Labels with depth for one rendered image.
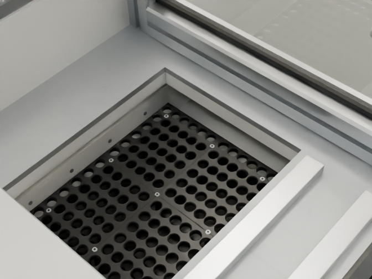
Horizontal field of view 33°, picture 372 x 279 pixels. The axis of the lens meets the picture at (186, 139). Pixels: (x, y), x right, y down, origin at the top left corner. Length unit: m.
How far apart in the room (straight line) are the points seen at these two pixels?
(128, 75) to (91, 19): 0.08
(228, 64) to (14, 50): 0.24
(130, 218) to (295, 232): 0.18
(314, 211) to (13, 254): 0.29
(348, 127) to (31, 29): 0.35
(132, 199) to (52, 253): 0.13
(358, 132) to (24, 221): 0.34
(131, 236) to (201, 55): 0.23
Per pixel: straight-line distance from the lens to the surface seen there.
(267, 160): 0.80
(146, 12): 0.78
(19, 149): 0.69
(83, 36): 0.77
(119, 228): 0.66
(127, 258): 0.64
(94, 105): 0.72
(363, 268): 0.73
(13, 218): 0.62
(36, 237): 0.61
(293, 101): 0.68
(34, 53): 0.73
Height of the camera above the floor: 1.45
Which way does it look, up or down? 49 degrees down
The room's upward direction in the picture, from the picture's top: 2 degrees counter-clockwise
